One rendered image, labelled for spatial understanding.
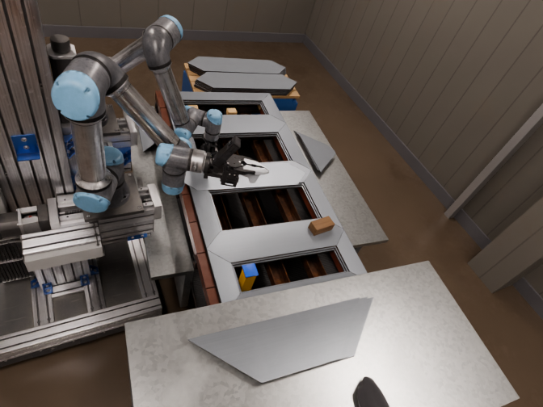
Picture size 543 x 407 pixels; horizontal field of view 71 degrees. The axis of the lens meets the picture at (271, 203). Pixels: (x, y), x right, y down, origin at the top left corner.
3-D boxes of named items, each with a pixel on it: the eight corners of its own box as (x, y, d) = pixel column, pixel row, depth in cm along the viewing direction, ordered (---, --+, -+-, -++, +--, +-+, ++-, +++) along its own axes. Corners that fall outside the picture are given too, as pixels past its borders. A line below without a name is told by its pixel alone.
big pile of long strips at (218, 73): (282, 67, 313) (284, 60, 308) (300, 96, 290) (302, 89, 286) (184, 62, 282) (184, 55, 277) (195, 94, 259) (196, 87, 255)
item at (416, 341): (423, 265, 177) (428, 260, 174) (512, 400, 143) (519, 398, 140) (124, 328, 126) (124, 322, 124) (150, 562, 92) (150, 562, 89)
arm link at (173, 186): (187, 177, 141) (189, 154, 133) (182, 199, 133) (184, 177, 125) (165, 173, 139) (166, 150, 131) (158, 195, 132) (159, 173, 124)
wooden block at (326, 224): (325, 221, 203) (329, 215, 200) (331, 229, 201) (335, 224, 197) (307, 227, 198) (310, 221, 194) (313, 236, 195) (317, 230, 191)
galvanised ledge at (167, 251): (153, 109, 260) (153, 106, 258) (193, 273, 186) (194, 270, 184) (122, 109, 253) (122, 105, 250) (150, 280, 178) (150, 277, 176)
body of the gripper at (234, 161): (238, 174, 133) (204, 168, 131) (243, 154, 128) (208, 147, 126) (237, 188, 128) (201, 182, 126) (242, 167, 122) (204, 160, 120)
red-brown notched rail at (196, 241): (161, 98, 251) (162, 90, 247) (223, 332, 159) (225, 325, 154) (155, 98, 250) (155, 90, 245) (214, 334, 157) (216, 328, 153)
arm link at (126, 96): (74, 48, 116) (177, 157, 148) (60, 65, 109) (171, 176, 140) (102, 30, 112) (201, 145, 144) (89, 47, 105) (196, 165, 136)
